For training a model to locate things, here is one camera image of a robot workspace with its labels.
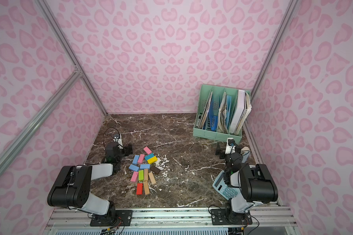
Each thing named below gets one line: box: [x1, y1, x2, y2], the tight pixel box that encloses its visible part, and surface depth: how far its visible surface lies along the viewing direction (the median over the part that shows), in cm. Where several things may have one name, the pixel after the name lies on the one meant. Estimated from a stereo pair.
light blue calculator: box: [212, 170, 241, 201], surface depth 82 cm
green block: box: [138, 169, 144, 181], surface depth 88 cm
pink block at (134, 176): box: [130, 171, 139, 183], surface depth 88 cm
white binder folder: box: [229, 89, 247, 134], surface depth 94 cm
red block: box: [136, 182, 144, 195], surface depth 84 cm
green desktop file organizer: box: [192, 84, 253, 142], surface depth 97 cm
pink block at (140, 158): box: [137, 153, 145, 164], surface depth 95 cm
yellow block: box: [147, 155, 158, 165], surface depth 95 cm
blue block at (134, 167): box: [128, 164, 140, 172], surface depth 92 cm
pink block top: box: [143, 145, 153, 155], surface depth 100 cm
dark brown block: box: [150, 165, 161, 174], surface depth 92 cm
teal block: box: [144, 152, 155, 161], surface depth 97 cm
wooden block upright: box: [144, 168, 149, 181], surface depth 88 cm
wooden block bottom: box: [143, 180, 151, 196], surface depth 84 cm
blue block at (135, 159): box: [131, 154, 140, 165], surface depth 95 cm
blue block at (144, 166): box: [139, 164, 151, 169], surface depth 92 cm
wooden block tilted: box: [148, 171, 156, 185], surface depth 88 cm
